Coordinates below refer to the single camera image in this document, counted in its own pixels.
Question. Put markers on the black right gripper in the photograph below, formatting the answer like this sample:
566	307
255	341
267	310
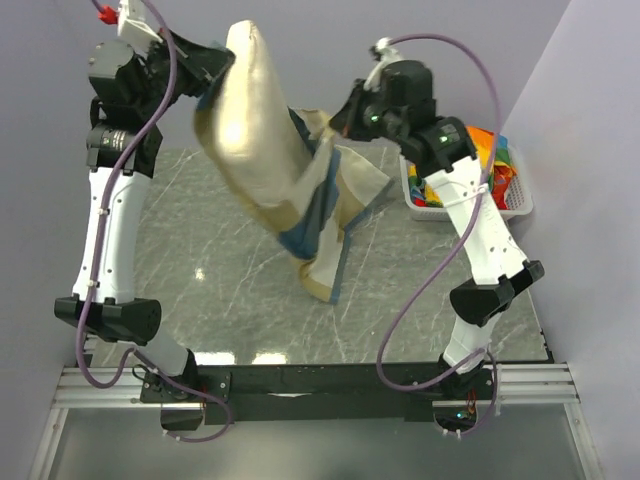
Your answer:
345	120

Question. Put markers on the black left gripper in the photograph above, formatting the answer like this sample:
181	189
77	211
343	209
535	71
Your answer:
199	64

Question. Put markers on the cream white pillow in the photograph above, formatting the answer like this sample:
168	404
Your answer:
250	128

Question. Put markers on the blue beige white pillowcase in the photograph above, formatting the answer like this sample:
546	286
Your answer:
331	196

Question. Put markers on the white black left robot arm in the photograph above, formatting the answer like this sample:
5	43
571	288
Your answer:
132	92

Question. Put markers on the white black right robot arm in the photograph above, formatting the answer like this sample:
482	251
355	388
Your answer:
446	158

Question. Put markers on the rainbow striped cloth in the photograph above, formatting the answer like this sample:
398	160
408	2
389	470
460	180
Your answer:
503	172

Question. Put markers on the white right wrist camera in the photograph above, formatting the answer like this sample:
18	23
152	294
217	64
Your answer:
384	53

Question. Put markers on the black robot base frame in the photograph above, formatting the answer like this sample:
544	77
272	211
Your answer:
253	393

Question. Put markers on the aluminium rail frame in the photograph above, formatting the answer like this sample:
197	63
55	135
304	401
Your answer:
533	384

